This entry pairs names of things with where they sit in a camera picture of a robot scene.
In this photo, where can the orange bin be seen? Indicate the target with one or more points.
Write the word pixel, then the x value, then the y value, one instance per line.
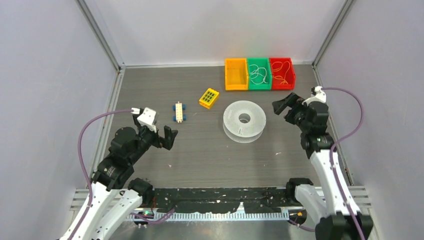
pixel 236 74

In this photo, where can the slotted cable duct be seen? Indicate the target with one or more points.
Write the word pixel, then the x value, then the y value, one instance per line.
pixel 236 216

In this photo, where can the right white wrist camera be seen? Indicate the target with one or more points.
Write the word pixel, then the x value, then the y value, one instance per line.
pixel 317 95

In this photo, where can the left aluminium frame post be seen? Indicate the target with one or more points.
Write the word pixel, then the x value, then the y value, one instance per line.
pixel 92 13

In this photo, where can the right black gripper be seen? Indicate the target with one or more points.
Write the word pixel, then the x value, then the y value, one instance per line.
pixel 291 100

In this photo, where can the red bin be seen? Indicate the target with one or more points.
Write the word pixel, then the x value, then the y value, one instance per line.
pixel 283 73

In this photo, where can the yellow toy brick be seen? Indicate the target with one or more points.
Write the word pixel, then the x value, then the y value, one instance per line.
pixel 209 98

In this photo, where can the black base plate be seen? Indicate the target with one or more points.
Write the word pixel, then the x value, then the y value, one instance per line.
pixel 219 200

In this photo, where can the right aluminium frame post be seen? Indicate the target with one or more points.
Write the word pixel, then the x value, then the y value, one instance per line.
pixel 344 11

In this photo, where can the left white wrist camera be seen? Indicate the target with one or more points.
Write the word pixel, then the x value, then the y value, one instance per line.
pixel 145 117

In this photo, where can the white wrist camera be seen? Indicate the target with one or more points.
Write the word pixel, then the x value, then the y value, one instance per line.
pixel 317 95
pixel 145 117

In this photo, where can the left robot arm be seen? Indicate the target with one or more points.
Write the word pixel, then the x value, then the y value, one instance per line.
pixel 108 203

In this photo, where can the grey cable spool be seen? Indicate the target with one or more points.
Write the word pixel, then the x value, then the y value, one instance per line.
pixel 244 121

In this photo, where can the aluminium frame post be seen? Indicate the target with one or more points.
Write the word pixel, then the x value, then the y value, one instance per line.
pixel 92 13
pixel 344 11

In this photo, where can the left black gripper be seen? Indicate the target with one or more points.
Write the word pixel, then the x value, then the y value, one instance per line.
pixel 169 134

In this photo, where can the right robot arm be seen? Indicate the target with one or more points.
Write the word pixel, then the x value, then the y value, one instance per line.
pixel 335 214

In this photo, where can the green bin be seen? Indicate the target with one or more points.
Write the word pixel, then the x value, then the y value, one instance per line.
pixel 259 74

